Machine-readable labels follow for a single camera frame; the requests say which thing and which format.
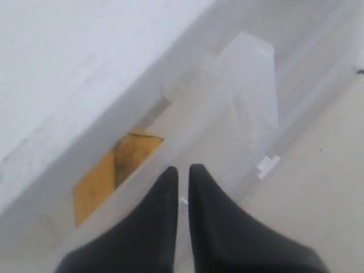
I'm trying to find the yellow cheese wedge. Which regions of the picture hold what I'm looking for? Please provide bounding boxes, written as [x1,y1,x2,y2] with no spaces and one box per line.
[73,128,164,227]

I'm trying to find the clear middle wide drawer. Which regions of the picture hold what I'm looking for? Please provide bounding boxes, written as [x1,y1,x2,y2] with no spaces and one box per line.
[220,58,363,200]

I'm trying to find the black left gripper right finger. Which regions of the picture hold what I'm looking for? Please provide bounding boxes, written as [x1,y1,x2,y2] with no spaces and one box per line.
[188,164,327,272]

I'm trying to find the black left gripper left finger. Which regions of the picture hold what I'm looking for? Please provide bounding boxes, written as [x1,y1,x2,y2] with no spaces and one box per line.
[56,167,179,273]

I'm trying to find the white plastic drawer cabinet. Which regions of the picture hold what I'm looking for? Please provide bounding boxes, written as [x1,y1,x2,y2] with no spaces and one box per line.
[1,1,359,230]

